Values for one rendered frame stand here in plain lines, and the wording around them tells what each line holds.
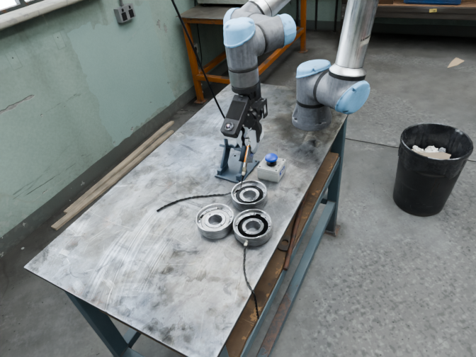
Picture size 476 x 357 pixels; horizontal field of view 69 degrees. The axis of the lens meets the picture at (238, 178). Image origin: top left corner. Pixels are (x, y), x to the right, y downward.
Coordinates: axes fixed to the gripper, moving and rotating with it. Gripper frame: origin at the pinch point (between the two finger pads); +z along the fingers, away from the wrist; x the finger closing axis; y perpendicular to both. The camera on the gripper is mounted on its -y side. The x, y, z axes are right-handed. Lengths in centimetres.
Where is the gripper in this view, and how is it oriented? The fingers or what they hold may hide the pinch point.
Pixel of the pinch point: (247, 150)
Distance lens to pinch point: 102.1
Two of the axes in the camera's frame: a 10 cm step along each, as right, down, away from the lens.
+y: 5.0, -6.0, 6.3
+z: 1.1, 7.6, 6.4
